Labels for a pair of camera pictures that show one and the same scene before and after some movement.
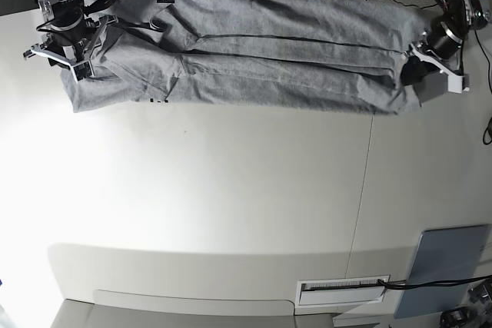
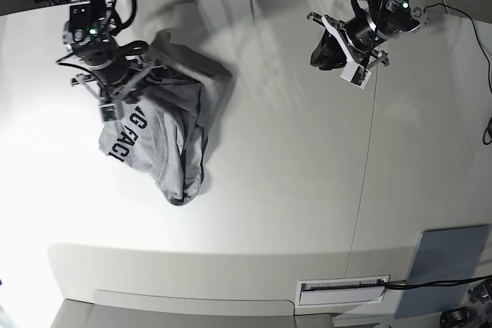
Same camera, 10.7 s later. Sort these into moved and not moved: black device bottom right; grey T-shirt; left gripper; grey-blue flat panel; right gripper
Moved: grey T-shirt; right gripper; left gripper
Not moved: black device bottom right; grey-blue flat panel
